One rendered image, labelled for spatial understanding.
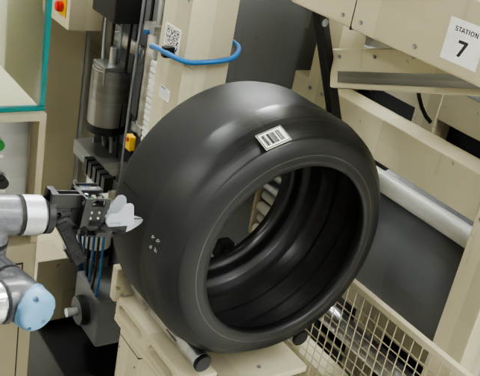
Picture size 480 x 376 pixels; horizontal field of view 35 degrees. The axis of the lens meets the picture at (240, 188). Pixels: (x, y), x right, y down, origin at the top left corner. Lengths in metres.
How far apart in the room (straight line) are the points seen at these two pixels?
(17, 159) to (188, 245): 0.69
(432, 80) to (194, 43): 0.54
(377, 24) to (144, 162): 0.57
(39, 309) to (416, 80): 0.95
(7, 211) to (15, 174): 0.67
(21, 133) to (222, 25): 0.59
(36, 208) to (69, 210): 0.07
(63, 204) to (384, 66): 0.82
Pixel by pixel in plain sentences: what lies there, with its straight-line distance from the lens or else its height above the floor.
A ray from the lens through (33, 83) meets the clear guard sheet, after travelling 1.95.
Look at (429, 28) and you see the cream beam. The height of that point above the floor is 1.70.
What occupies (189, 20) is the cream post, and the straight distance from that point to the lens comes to 1.77.
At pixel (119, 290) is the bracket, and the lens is 1.98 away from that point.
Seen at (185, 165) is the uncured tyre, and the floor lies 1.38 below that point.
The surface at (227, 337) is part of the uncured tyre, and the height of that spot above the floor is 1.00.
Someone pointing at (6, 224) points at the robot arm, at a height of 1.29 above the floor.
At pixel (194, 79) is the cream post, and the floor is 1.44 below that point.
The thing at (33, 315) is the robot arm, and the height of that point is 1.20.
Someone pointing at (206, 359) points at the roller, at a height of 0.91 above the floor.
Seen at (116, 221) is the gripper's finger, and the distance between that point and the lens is 1.50.
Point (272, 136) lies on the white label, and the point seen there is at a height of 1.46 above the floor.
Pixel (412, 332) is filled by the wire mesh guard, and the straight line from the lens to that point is 1.87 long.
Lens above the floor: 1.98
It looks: 25 degrees down
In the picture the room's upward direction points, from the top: 11 degrees clockwise
